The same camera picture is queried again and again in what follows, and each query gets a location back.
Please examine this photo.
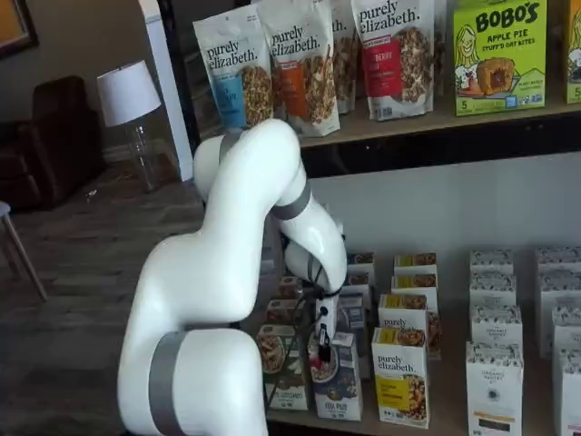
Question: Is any dark brown armchair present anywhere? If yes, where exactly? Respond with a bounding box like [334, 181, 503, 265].
[0, 74, 105, 213]

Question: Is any black metal shelf rack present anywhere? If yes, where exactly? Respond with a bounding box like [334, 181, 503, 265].
[156, 0, 581, 436]

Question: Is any white shade table lamp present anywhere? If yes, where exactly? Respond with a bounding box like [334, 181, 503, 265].
[96, 60, 162, 193]

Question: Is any blue label granola bag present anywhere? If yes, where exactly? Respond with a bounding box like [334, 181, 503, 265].
[192, 4, 275, 138]

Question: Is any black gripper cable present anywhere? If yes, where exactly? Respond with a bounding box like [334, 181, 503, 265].
[267, 256, 340, 403]

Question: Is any dark framed wall picture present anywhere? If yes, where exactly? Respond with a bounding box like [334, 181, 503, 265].
[0, 0, 40, 60]

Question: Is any green Bobo's apple pie box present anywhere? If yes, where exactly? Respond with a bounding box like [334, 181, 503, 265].
[452, 0, 548, 117]

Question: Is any white organic pantry box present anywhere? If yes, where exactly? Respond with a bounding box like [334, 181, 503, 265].
[469, 248, 516, 276]
[551, 306, 581, 355]
[466, 341, 526, 436]
[470, 304, 524, 349]
[469, 272, 518, 310]
[556, 349, 581, 436]
[538, 272, 581, 360]
[535, 247, 581, 278]

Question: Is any yellow purely elizabeth box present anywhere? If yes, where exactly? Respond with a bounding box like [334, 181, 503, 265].
[390, 273, 439, 314]
[378, 293, 442, 361]
[371, 327, 431, 431]
[393, 253, 438, 277]

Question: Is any blue Flax Plus oatmeal box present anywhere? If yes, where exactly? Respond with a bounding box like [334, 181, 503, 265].
[308, 330, 364, 421]

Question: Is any green apple cinnamon oatmeal box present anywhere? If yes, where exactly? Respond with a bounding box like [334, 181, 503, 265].
[256, 322, 310, 411]

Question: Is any wooden leg chair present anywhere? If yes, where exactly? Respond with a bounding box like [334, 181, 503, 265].
[0, 199, 49, 303]

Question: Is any red label granola bag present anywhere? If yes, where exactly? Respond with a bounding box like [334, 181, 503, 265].
[350, 0, 436, 122]

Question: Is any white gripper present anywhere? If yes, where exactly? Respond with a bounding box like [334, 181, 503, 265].
[312, 292, 340, 364]

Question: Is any white granola bag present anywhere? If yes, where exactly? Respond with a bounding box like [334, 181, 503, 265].
[330, 0, 360, 115]

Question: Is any yellow Bobo's snack box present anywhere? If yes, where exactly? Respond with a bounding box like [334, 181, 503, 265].
[565, 0, 581, 105]

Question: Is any orange label granola bag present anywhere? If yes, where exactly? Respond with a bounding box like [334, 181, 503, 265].
[257, 0, 341, 138]

